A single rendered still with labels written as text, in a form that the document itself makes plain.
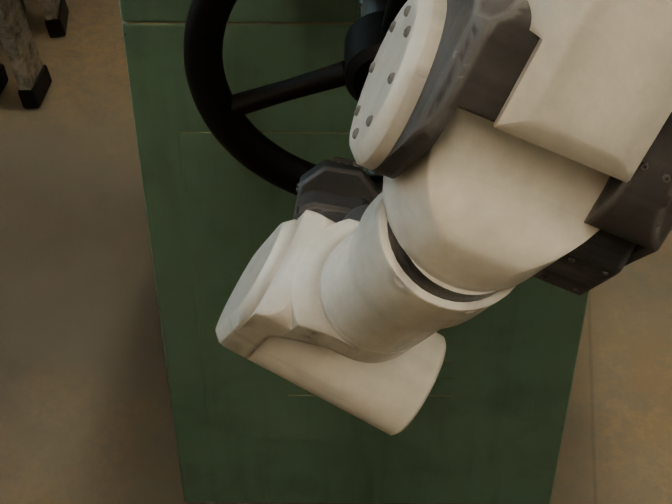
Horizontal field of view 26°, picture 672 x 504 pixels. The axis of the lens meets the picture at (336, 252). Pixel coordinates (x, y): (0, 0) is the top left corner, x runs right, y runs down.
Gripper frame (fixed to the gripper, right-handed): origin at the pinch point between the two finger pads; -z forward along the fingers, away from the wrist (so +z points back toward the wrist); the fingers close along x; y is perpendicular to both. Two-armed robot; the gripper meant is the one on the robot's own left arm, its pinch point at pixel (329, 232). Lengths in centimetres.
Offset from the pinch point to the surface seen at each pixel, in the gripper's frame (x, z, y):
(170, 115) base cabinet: 1.2, -27.1, 14.9
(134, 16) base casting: 10.2, -21.6, 18.6
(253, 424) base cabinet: -36, -49, 3
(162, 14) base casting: 10.7, -21.5, 16.2
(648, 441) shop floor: -37, -66, -46
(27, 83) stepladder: -16, -118, 45
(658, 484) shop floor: -41, -60, -47
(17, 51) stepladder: -11, -116, 47
